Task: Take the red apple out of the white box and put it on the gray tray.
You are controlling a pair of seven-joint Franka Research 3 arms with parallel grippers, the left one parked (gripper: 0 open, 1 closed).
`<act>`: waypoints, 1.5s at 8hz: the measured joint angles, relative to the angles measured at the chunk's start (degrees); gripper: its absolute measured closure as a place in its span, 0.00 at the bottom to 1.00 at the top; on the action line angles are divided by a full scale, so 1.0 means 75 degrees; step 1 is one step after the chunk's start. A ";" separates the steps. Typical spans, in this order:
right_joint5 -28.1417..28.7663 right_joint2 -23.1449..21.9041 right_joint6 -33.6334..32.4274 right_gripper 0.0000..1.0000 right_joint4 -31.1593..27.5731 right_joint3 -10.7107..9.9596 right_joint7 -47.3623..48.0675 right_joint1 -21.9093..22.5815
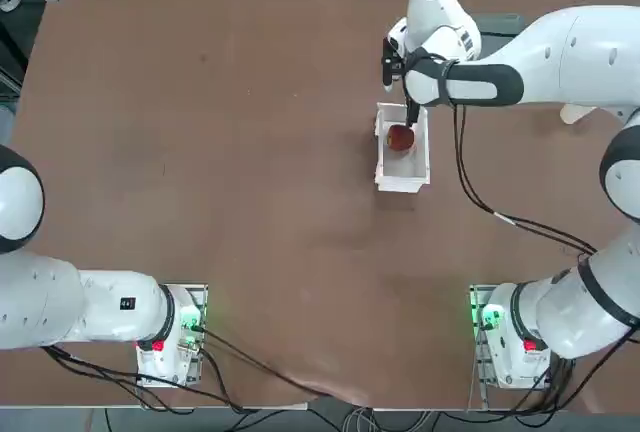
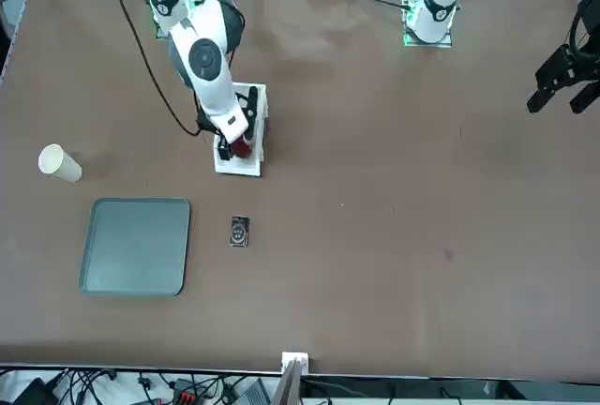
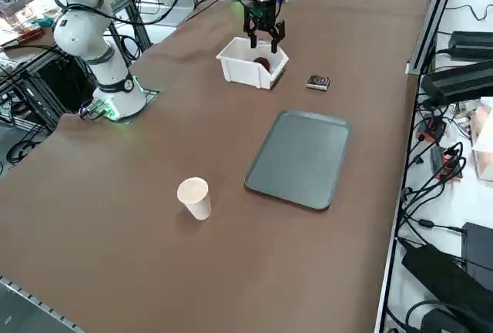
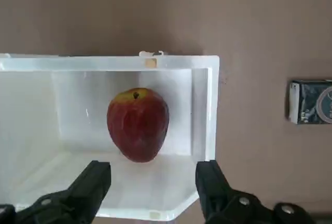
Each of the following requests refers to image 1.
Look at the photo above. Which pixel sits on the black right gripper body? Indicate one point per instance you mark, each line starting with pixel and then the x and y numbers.
pixel 392 49

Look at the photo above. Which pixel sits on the red apple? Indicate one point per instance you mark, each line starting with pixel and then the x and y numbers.
pixel 399 139

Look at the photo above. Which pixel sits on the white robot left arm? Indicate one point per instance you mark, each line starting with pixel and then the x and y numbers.
pixel 110 307

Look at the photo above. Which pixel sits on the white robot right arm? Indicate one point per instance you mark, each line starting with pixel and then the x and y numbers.
pixel 575 62

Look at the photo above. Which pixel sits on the white plastic box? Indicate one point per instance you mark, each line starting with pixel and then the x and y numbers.
pixel 405 172

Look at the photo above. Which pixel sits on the gray tray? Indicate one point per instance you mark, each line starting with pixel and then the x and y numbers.
pixel 500 22

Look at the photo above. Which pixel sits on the cream paper cup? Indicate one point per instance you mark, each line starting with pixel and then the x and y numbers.
pixel 575 114

